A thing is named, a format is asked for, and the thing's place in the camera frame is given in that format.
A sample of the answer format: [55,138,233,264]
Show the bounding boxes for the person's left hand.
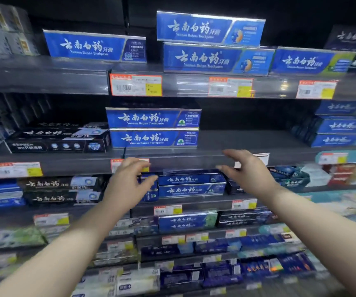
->
[102,157,159,211]

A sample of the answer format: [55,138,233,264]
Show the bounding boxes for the person's right hand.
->
[216,149,285,199]

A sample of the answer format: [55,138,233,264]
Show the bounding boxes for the person's right forearm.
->
[269,186,356,297]

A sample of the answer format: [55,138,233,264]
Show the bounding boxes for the person's left forearm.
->
[0,198,133,297]

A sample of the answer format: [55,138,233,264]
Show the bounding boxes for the small upright blue box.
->
[138,173,159,203]

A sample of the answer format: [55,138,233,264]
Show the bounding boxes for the red white yellow price label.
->
[33,213,70,226]
[107,240,135,253]
[110,158,150,174]
[0,162,43,179]
[231,199,258,211]
[225,228,247,239]
[296,79,339,99]
[186,232,210,243]
[162,235,186,245]
[110,74,163,97]
[318,152,349,165]
[153,205,183,216]
[208,77,255,98]

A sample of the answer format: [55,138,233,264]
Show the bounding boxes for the grey silver toothpaste boxes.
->
[109,216,159,237]

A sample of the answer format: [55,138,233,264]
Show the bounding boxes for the blue toothpaste box green emblem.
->
[109,128,200,149]
[105,107,202,130]

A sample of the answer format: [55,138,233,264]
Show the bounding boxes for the navy toothpaste boxes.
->
[218,208,275,228]

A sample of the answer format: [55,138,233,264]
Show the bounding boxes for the dark teal toothpaste boxes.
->
[267,165,310,190]

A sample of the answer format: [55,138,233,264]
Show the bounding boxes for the row of mixed blue boxes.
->
[140,233,293,258]

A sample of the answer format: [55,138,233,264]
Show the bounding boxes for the black toothpaste box white end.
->
[23,190,105,206]
[17,176,105,193]

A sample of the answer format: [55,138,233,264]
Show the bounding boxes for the row of dark blue boxes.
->
[159,251,319,289]

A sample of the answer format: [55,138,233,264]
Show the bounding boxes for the stack of black toothpaste boxes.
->
[4,122,112,154]

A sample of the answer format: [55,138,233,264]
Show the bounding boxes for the blue toothpaste box orange emblem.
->
[163,42,275,76]
[156,11,266,47]

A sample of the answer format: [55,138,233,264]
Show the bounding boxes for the white red toothpaste boxes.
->
[302,163,356,187]

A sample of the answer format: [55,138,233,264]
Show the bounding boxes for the stack of blue toothpaste boxes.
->
[289,100,356,148]

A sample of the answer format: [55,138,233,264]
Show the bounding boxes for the pale teal toothpaste boxes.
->
[302,188,356,224]

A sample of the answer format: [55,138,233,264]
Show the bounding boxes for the blue toothpaste box green end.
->
[271,47,356,75]

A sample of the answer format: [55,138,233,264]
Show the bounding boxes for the green white toothpaste boxes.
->
[0,226,46,250]

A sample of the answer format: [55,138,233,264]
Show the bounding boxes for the blue white toothpaste box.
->
[0,179,26,211]

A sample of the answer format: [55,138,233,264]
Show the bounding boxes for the blue toothpaste box dark panel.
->
[43,29,148,64]

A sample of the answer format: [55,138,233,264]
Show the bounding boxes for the row of grey blue boxes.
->
[0,93,52,157]

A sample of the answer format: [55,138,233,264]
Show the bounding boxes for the stack of dark navy boxes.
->
[323,25,356,74]

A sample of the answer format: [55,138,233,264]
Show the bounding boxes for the stack of grey toothpaste boxes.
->
[0,0,40,61]

